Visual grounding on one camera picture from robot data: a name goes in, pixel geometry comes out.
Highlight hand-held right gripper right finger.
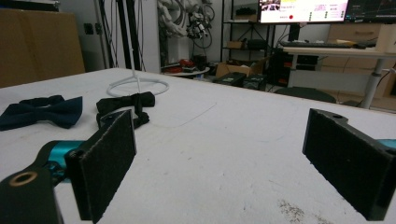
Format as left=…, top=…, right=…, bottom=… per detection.
left=302, top=107, right=396, bottom=222

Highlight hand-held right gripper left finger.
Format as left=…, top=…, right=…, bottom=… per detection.
left=64, top=108, right=137, bottom=224

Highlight black bow tie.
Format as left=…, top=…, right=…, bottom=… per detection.
left=95, top=91, right=156, bottom=129

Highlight white wire display rack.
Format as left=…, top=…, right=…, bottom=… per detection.
left=106, top=0, right=171, bottom=98

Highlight navy blue bow tie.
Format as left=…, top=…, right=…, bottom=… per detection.
left=0, top=94, right=84, bottom=132

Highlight black round stool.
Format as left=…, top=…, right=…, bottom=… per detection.
left=274, top=87, right=337, bottom=105

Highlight white office desk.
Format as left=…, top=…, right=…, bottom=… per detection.
left=281, top=46, right=396, bottom=110

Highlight white foam mat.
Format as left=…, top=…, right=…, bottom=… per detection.
left=0, top=67, right=396, bottom=224

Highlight black keyboard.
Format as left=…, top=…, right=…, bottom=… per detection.
left=279, top=40, right=354, bottom=49

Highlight round white side table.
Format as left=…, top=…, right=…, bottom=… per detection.
left=162, top=66, right=211, bottom=77

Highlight wooden drawer cabinet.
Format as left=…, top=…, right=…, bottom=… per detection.
left=320, top=23, right=396, bottom=74

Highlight large brown cardboard panel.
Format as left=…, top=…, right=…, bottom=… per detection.
left=0, top=8, right=86, bottom=89

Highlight open cardboard box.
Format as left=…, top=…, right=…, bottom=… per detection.
left=215, top=59, right=269, bottom=78

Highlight dark computer monitor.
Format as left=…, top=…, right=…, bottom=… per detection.
left=345, top=0, right=396, bottom=23

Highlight lit computer monitor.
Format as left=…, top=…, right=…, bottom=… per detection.
left=258, top=0, right=349, bottom=24

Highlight black metal shelf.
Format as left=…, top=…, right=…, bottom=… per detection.
left=221, top=0, right=276, bottom=63

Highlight white robot arm with cables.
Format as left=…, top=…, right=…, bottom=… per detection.
left=157, top=0, right=216, bottom=40

